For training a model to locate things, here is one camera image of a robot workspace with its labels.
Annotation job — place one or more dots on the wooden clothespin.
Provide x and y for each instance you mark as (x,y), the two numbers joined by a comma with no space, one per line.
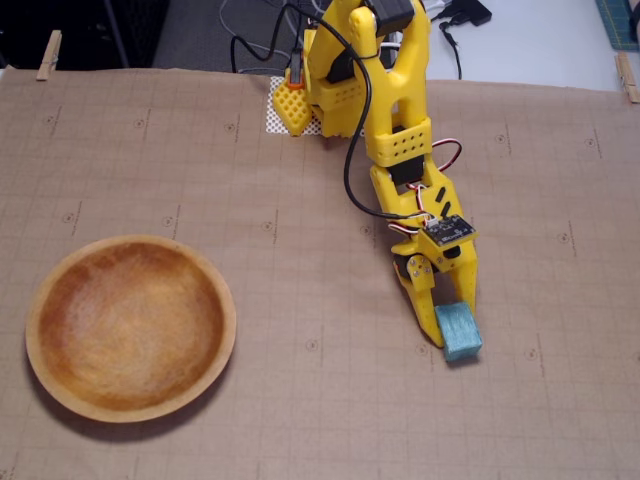
(49,55)
(626,75)

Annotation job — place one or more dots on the brown gridded wrapping paper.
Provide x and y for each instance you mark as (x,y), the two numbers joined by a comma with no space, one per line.
(320,400)

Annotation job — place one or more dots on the green cutting mat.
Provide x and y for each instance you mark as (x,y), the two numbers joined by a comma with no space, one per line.
(617,22)

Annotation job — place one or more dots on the blue wooden block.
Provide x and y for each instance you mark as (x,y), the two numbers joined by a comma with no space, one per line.
(457,332)

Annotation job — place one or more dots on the round wooden bowl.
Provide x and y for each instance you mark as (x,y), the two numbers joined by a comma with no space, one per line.
(130,325)

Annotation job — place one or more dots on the grey metal leg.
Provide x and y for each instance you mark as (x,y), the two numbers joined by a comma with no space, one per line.
(116,35)

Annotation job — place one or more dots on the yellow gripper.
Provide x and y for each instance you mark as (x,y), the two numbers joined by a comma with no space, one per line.
(420,274)

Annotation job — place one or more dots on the black wrist camera board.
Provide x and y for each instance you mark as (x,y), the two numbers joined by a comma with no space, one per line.
(450,231)

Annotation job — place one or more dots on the black power adapter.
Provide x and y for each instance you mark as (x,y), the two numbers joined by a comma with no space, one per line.
(467,12)

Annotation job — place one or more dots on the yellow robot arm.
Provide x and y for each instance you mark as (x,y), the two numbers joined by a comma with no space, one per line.
(405,90)

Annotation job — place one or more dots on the yellow lattice table clamp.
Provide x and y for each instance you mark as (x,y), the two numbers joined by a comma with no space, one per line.
(294,110)

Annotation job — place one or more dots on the white mesh pad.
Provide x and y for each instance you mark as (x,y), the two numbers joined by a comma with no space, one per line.
(270,120)

